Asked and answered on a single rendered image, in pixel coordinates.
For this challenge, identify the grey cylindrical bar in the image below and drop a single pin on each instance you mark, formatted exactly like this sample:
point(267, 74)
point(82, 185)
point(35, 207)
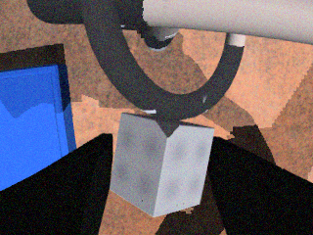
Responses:
point(159, 20)

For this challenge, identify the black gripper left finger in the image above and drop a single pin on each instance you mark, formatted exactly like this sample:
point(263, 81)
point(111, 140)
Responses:
point(67, 197)

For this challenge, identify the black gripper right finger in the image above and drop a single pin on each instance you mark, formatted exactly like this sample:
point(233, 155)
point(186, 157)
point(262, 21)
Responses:
point(255, 197)

